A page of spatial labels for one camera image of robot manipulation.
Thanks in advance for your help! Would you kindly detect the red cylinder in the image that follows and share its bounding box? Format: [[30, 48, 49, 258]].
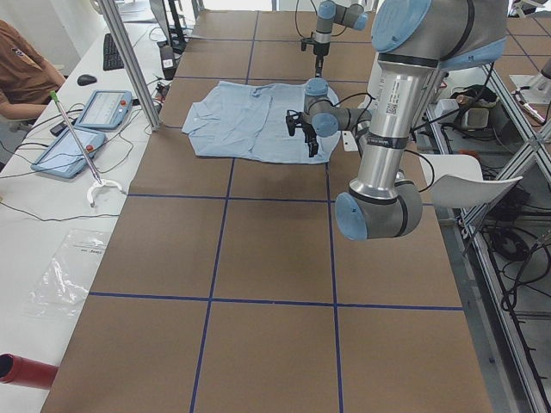
[[1, 354, 58, 390]]

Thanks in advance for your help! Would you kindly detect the blue teach pendant tablet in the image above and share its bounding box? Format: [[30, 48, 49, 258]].
[[75, 89, 133, 131]]

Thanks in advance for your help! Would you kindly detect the black computer mouse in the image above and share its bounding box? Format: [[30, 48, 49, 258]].
[[77, 74, 97, 86]]

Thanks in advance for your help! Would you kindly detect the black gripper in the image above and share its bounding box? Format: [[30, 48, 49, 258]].
[[285, 109, 319, 157], [300, 31, 330, 77]]

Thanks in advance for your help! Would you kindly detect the person in brown shirt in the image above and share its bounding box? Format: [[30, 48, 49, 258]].
[[1, 20, 65, 120]]

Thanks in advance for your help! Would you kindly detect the clear plastic bag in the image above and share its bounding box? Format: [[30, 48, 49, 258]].
[[23, 229, 111, 320]]

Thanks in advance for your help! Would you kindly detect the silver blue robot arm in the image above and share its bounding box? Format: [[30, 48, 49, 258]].
[[286, 1, 508, 240], [300, 1, 369, 77]]

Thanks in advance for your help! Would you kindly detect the grey aluminium frame post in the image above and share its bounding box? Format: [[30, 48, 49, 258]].
[[98, 0, 161, 132]]

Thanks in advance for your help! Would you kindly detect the black keyboard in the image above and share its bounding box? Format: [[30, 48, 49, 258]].
[[102, 33, 124, 71]]

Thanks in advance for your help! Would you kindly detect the white plastic chair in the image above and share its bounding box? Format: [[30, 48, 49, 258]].
[[421, 154, 523, 208]]

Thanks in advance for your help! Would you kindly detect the light blue button shirt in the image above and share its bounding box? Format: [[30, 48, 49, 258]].
[[182, 81, 340, 164]]

